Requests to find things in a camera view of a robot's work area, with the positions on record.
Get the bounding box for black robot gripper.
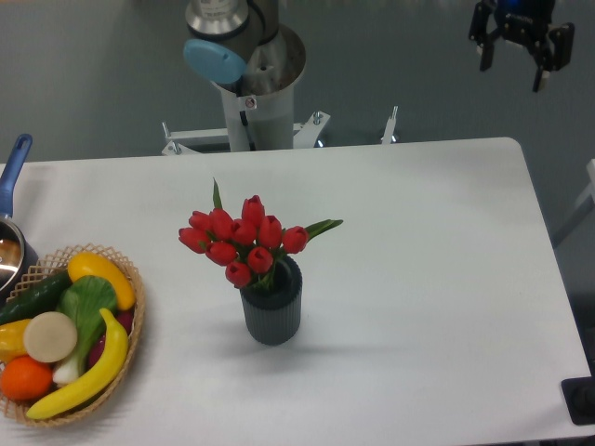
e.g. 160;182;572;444
468;0;575;92

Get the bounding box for red tulip bouquet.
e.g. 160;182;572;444
178;182;343;294

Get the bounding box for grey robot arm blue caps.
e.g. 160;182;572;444
183;1;575;97

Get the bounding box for dark grey ribbed vase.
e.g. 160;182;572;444
240;256;303;346

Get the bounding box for black device at table edge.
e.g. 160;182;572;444
561;376;594;426

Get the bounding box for purple red vegetable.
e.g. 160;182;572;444
87;309;134;369

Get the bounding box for yellow squash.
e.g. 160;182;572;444
67;251;136;310

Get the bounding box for green bok choy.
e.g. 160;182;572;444
53;275;117;387

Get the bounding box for woven wicker basket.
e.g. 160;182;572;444
1;243;146;427

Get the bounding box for yellow banana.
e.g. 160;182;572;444
26;308;128;420

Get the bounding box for green cucumber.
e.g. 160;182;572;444
1;270;72;325

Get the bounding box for beige round disc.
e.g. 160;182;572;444
23;311;78;363

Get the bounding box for yellow bell pepper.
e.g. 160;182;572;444
0;319;31;363

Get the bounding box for orange fruit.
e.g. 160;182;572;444
1;356;53;401

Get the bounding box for white frame at right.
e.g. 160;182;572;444
550;158;595;248

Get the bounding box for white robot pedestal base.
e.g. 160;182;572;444
161;83;400;157

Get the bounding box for blue handled saucepan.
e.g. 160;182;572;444
1;134;38;306

